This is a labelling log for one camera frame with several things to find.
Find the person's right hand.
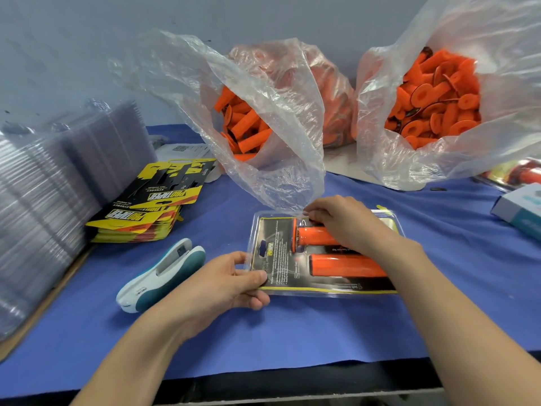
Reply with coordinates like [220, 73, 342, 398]
[303, 195, 404, 261]

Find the person's left hand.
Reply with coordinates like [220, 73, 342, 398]
[156, 251, 272, 341]

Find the teal hand stapler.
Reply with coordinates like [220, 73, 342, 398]
[116, 238, 206, 314]

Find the yellow black backing card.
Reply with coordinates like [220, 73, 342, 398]
[251, 213, 400, 294]

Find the stack of clear blister shells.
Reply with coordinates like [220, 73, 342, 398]
[0, 99, 157, 341]

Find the person's right forearm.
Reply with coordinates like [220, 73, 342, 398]
[372, 236, 541, 406]

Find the person's left forearm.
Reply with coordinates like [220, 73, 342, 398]
[72, 315, 199, 406]

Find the stack of yellow black cards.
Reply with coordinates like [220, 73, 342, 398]
[86, 158, 216, 244]

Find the white printed paper sheet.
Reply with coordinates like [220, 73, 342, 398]
[152, 142, 223, 183]

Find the teal white cardboard box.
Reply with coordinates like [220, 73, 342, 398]
[492, 183, 541, 244]

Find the large clear plastic bag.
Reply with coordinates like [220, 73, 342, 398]
[355, 0, 541, 191]

